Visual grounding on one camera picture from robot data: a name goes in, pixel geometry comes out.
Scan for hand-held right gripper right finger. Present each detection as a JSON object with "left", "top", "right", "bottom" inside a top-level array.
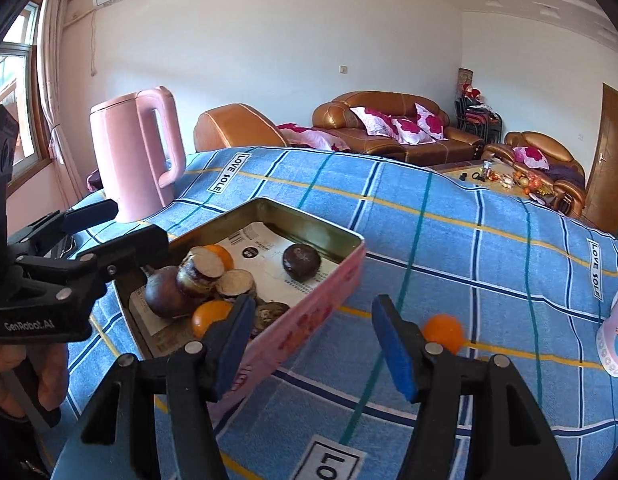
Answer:
[{"left": 371, "top": 294, "right": 572, "bottom": 480}]

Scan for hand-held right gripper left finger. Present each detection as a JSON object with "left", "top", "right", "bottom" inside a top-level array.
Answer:
[{"left": 52, "top": 294, "right": 257, "bottom": 480}]

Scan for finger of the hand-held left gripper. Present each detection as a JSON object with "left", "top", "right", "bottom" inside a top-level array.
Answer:
[
  {"left": 9, "top": 199, "right": 119, "bottom": 261},
  {"left": 16, "top": 224, "right": 171, "bottom": 311}
]

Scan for orange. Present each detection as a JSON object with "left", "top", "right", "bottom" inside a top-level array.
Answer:
[
  {"left": 191, "top": 300, "right": 234, "bottom": 339},
  {"left": 204, "top": 244, "right": 235, "bottom": 271},
  {"left": 421, "top": 314, "right": 464, "bottom": 356}
]

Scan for smooth purple passion fruit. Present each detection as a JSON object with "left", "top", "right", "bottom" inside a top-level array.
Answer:
[{"left": 144, "top": 266, "right": 192, "bottom": 319}]

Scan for pink metal tin box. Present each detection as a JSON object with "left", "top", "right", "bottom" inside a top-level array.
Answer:
[{"left": 112, "top": 196, "right": 366, "bottom": 428}]

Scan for person's left forearm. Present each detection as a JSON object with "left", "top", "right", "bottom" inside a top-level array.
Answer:
[{"left": 0, "top": 402, "right": 51, "bottom": 480}]

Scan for person's left hand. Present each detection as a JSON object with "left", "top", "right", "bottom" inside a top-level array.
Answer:
[{"left": 0, "top": 342, "right": 70, "bottom": 413}]

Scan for pink electric kettle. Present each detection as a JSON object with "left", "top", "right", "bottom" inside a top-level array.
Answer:
[{"left": 90, "top": 86, "right": 186, "bottom": 223}]

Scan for blue plaid blanket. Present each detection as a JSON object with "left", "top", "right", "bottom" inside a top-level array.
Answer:
[{"left": 39, "top": 146, "right": 618, "bottom": 480}]

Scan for window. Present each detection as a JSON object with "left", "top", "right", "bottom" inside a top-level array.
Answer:
[{"left": 0, "top": 0, "right": 52, "bottom": 181}]

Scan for orange leather armchair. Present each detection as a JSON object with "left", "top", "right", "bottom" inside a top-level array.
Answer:
[{"left": 194, "top": 103, "right": 290, "bottom": 153}]

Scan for wooden coffee table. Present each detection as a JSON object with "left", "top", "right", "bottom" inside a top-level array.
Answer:
[{"left": 424, "top": 157, "right": 564, "bottom": 206}]

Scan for pink floral cushion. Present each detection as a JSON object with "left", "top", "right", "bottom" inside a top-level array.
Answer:
[{"left": 276, "top": 122, "right": 350, "bottom": 152}]

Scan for pile of table snacks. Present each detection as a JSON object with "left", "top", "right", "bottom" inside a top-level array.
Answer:
[{"left": 481, "top": 160, "right": 554, "bottom": 198}]

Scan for pink cartoon plastic cup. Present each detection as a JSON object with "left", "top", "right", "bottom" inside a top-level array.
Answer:
[{"left": 595, "top": 275, "right": 618, "bottom": 378}]

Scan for white pillow red floral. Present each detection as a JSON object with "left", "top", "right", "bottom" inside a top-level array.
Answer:
[
  {"left": 512, "top": 146, "right": 550, "bottom": 170},
  {"left": 350, "top": 106, "right": 400, "bottom": 137},
  {"left": 415, "top": 102, "right": 449, "bottom": 141},
  {"left": 391, "top": 116, "right": 435, "bottom": 145}
]

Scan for purple throw blanket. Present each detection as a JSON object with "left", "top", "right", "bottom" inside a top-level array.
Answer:
[{"left": 544, "top": 165, "right": 584, "bottom": 186}]

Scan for brown leather sofa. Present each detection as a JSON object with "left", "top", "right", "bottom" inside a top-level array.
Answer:
[{"left": 311, "top": 91, "right": 484, "bottom": 166}]

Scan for stacked dark chairs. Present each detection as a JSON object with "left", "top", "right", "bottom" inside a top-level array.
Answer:
[{"left": 454, "top": 95, "right": 504, "bottom": 143}]

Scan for brown leather armchair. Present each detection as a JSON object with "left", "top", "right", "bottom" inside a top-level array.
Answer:
[{"left": 481, "top": 131, "right": 587, "bottom": 218}]

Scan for brown wooden door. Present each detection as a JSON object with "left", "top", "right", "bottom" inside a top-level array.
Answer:
[{"left": 584, "top": 82, "right": 618, "bottom": 238}]

